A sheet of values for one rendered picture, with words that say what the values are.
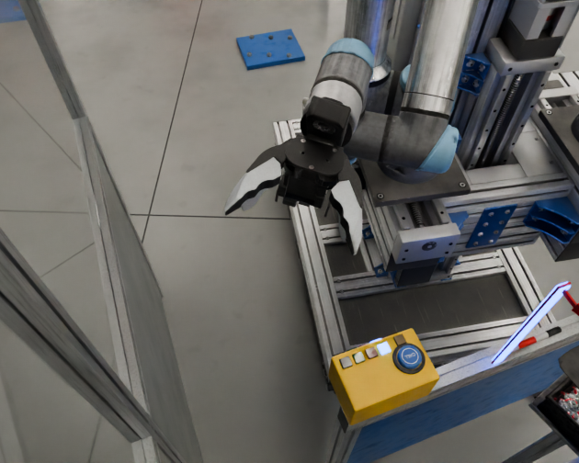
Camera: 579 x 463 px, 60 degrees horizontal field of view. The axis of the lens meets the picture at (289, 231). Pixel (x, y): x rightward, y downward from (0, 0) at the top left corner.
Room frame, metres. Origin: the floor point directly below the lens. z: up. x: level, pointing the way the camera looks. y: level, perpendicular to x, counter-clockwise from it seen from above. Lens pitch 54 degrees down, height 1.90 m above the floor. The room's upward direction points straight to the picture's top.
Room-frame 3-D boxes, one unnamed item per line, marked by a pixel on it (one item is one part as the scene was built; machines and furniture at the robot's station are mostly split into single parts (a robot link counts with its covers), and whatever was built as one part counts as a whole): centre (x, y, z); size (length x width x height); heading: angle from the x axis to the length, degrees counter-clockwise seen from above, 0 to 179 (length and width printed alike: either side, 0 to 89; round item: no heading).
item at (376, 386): (0.31, -0.16, 1.02); 0.16 x 0.10 x 0.11; 111
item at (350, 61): (0.61, -0.08, 1.43); 0.11 x 0.08 x 0.09; 164
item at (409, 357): (0.33, -0.20, 1.08); 0.04 x 0.04 x 0.02
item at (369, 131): (0.60, -0.10, 1.34); 0.11 x 0.08 x 0.11; 74
